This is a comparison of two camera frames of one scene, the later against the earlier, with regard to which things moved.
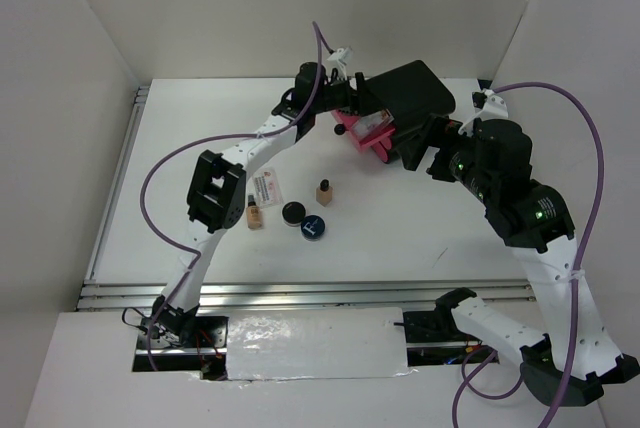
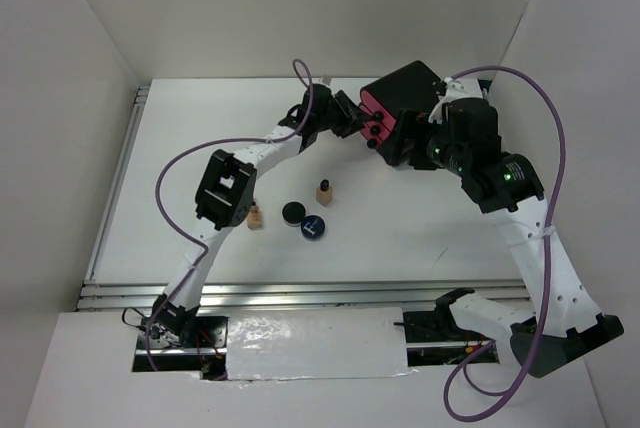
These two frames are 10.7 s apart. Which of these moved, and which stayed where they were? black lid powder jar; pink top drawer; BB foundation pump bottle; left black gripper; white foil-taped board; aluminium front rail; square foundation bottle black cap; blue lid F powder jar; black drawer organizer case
Moved: black drawer organizer case; pink top drawer; left black gripper
Stayed: BB foundation pump bottle; black lid powder jar; blue lid F powder jar; square foundation bottle black cap; white foil-taped board; aluminium front rail
